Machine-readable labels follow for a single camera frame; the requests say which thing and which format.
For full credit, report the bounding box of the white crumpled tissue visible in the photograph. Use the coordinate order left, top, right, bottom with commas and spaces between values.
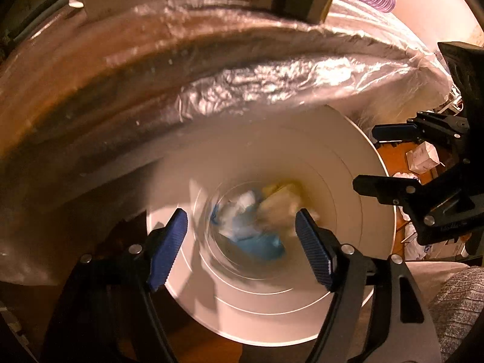
223, 191, 258, 235

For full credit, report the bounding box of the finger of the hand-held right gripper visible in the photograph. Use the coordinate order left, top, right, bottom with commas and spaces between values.
353, 159, 476, 245
371, 111, 470, 160

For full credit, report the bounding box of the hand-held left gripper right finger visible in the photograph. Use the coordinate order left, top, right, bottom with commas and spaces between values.
295, 208, 443, 363

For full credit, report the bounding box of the crumpled white paper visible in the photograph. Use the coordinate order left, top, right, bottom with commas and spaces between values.
406, 141, 440, 172

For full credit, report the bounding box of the person's grey knit clothing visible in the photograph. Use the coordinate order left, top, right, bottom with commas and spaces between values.
427, 267, 484, 363

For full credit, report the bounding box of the white plastic bag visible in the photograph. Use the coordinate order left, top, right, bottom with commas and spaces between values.
401, 208, 469, 261

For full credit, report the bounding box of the yellowish crumpled paper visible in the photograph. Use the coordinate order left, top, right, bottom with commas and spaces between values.
259, 181, 307, 231

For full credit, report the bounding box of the blue crumpled wrapper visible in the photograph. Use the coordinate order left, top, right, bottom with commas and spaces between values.
212, 197, 286, 261

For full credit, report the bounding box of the white round trash bin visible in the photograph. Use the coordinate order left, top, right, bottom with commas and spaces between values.
146, 104, 397, 346

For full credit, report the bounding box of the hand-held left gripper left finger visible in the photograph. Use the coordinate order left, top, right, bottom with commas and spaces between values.
40, 208, 188, 363

